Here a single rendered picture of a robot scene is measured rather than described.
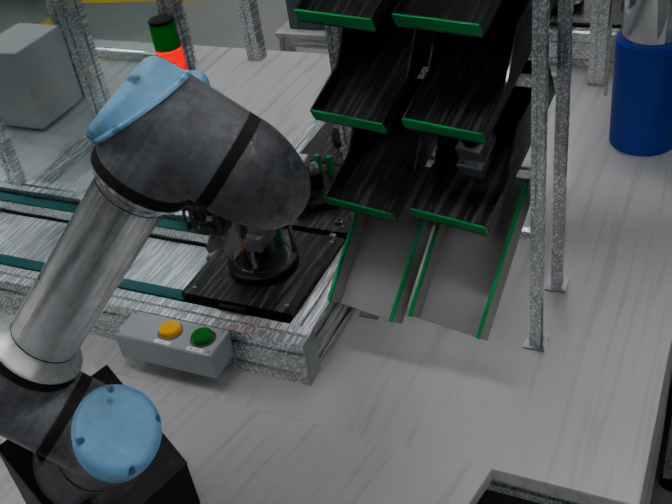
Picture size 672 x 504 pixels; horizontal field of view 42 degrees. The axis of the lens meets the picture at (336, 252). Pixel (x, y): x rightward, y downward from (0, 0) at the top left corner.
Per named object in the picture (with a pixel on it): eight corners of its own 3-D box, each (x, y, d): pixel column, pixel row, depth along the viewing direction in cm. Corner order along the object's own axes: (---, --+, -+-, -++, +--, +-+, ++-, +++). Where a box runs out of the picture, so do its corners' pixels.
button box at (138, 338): (216, 380, 155) (209, 355, 152) (122, 356, 164) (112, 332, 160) (235, 353, 160) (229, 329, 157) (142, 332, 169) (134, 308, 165)
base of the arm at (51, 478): (83, 535, 123) (97, 528, 115) (9, 458, 122) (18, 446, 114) (158, 459, 131) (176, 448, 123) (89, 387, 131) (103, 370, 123)
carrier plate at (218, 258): (293, 322, 158) (291, 313, 156) (183, 300, 167) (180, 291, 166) (345, 245, 175) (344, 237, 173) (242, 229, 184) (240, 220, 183)
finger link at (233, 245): (221, 272, 155) (210, 231, 150) (237, 253, 159) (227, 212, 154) (236, 275, 154) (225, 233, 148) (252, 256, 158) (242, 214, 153)
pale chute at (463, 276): (488, 341, 142) (478, 339, 138) (418, 318, 149) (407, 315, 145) (538, 178, 143) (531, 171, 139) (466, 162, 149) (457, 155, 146)
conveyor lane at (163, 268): (301, 357, 163) (293, 318, 157) (-30, 284, 196) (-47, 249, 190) (359, 267, 183) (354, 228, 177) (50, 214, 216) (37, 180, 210)
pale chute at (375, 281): (402, 324, 148) (391, 322, 144) (338, 303, 155) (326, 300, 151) (451, 168, 149) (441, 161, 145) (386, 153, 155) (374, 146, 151)
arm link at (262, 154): (355, 171, 91) (290, 172, 139) (266, 114, 89) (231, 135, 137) (298, 265, 91) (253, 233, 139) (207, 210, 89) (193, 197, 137)
